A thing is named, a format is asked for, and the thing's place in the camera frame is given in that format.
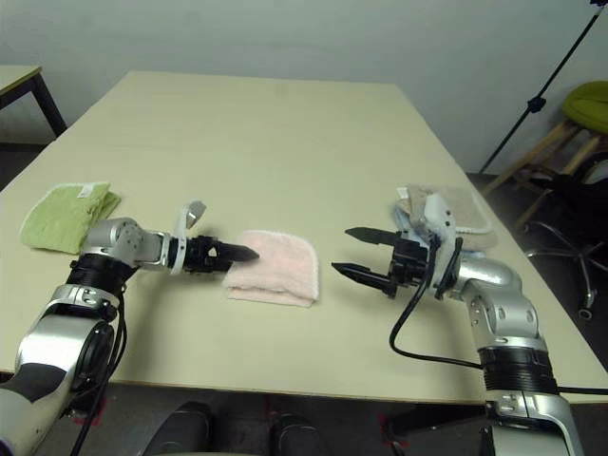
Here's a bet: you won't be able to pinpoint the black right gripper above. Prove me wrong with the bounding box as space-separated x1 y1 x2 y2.
331 226 441 299

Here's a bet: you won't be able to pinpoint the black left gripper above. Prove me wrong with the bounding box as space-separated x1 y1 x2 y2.
182 234 261 276

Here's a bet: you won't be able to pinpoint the pink towel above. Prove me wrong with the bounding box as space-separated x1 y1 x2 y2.
222 229 320 309

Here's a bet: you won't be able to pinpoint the beige towel with white trim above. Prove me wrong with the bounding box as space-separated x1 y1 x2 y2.
397 183 500 253

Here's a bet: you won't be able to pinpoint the green towel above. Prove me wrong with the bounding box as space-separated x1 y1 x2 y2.
18 181 123 256

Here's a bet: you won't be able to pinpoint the black table base bar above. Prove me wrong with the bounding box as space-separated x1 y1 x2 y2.
384 403 485 438

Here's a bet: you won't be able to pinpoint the black left robot foot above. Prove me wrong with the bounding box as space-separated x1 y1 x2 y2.
142 401 213 456

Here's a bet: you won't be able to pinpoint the black robot foot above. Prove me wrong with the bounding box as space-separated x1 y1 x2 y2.
142 401 213 456
268 412 332 456

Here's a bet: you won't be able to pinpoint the black right robot foot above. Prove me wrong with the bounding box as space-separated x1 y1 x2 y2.
268 412 332 456

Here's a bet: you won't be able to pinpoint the office chair base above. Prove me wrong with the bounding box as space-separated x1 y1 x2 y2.
515 159 608 319

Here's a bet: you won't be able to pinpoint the black tripod stand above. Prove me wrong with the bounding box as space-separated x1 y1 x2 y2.
479 0 608 175

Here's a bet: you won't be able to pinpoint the green stool with wooden legs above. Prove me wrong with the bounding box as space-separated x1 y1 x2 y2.
482 80 608 229

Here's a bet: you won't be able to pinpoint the beige side table black legs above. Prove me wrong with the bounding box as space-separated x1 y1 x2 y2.
0 65 67 142

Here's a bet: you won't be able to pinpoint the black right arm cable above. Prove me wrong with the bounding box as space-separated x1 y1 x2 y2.
389 237 608 395

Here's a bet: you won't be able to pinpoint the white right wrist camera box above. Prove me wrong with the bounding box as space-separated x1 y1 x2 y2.
417 192 465 300

